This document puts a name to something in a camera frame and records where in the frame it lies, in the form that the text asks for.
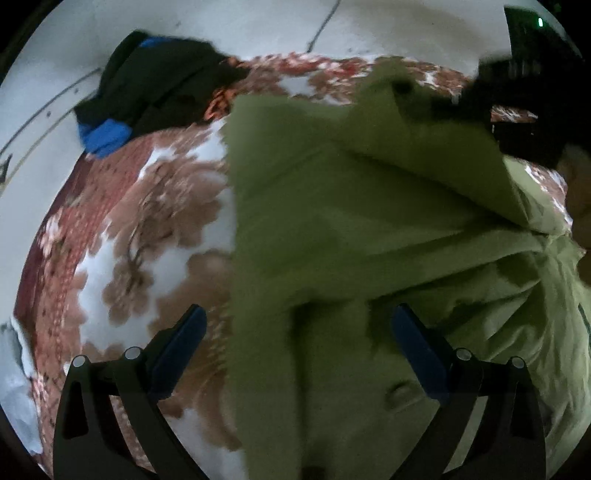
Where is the black power cable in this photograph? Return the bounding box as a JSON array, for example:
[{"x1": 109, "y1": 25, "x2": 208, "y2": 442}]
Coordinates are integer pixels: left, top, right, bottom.
[{"x1": 306, "y1": 0, "x2": 343, "y2": 53}]

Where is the black and blue clothes pile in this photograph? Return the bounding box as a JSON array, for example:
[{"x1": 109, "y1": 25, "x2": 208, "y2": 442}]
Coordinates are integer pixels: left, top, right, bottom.
[{"x1": 74, "y1": 30, "x2": 249, "y2": 158}]

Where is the green hooded jacket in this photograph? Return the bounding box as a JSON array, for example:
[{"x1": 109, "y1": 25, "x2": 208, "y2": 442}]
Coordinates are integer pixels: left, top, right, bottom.
[{"x1": 223, "y1": 61, "x2": 590, "y2": 479}]

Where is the floral bed blanket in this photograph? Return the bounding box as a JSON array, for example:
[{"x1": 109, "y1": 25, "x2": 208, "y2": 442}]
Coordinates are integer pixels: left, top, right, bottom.
[{"x1": 11, "y1": 51, "x2": 574, "y2": 480}]

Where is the white curved headboard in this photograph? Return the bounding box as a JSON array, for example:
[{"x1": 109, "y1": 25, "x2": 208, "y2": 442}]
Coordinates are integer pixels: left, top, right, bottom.
[{"x1": 1, "y1": 68, "x2": 103, "y2": 191}]

